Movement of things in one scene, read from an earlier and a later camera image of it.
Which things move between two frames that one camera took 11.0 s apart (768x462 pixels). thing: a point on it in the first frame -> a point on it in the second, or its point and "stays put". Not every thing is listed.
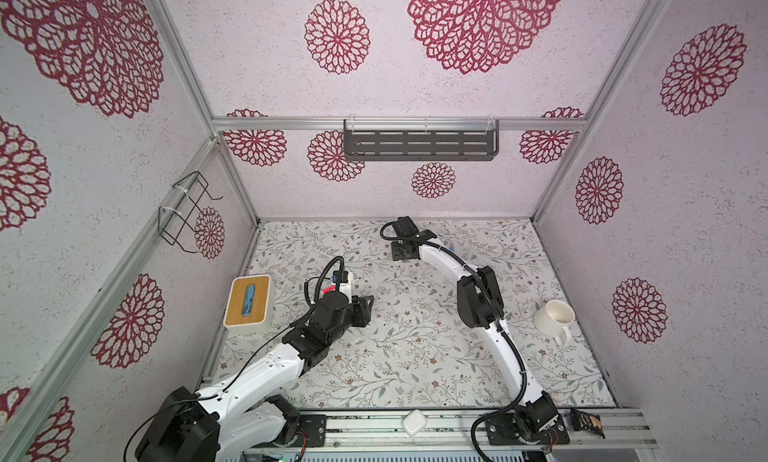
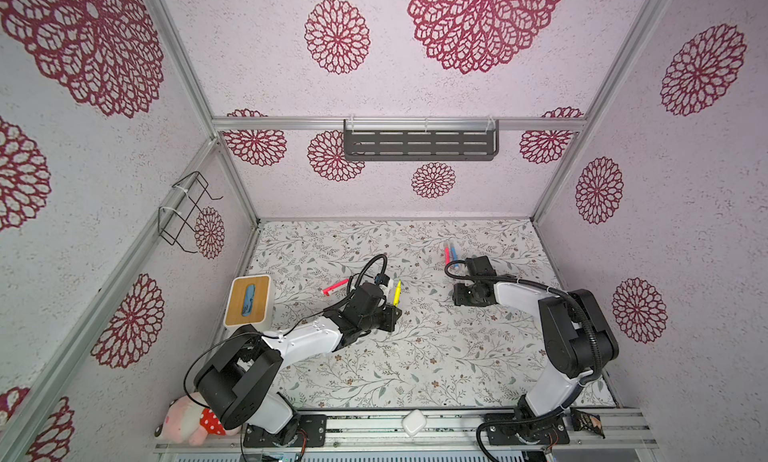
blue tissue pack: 249,295 stays put
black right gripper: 395,250 -> 457,294
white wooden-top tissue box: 250,305 stays put
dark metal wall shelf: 386,139 stays put
